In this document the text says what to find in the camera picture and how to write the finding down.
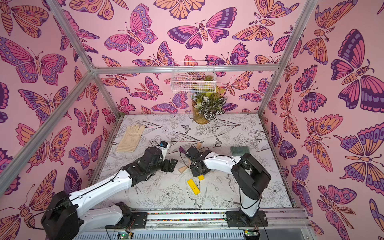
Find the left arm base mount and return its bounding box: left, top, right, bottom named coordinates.
left=105, top=212, right=148, bottom=229

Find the teal hand brush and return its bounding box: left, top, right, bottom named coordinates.
left=230, top=146, right=250, bottom=157

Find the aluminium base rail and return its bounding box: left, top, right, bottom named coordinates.
left=73, top=209, right=316, bottom=240

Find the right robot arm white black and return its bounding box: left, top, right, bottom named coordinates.
left=186, top=147, right=272, bottom=219

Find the natural wood block near purple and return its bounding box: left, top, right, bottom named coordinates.
left=178, top=167, right=188, bottom=174

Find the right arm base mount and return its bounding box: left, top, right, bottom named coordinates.
left=225, top=211, right=269, bottom=228

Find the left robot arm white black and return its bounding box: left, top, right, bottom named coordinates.
left=41, top=147, right=178, bottom=240

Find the beige work glove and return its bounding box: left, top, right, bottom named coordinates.
left=116, top=124, right=145, bottom=153

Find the potted plant in amber jar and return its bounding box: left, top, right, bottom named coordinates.
left=191, top=93, right=227, bottom=125

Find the white wire basket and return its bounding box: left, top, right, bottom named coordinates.
left=169, top=60, right=217, bottom=94

